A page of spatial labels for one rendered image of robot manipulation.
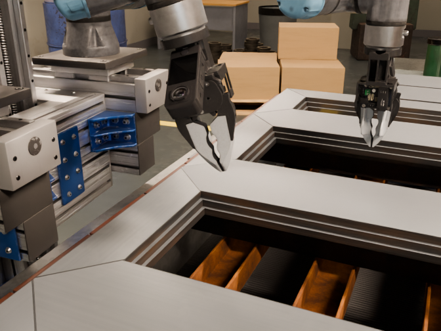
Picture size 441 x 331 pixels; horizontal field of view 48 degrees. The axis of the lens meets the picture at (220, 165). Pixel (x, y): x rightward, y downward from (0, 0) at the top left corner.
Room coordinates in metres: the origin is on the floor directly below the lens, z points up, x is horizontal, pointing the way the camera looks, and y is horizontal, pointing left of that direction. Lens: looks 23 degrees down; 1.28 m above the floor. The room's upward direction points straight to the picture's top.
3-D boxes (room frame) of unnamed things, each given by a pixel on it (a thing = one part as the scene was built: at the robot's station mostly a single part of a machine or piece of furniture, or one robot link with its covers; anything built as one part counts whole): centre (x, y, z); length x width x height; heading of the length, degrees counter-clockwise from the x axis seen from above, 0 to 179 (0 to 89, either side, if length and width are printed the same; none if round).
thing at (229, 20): (7.78, 0.27, 0.34); 1.27 x 0.66 x 0.69; 70
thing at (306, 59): (4.59, -0.53, 0.35); 1.26 x 0.96 x 0.71; 76
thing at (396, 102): (1.00, -0.35, 0.99); 0.05 x 0.02 x 0.09; 66
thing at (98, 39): (1.37, 0.35, 1.09); 0.15 x 0.15 x 0.10
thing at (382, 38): (0.99, -0.32, 1.13); 0.08 x 0.08 x 0.05
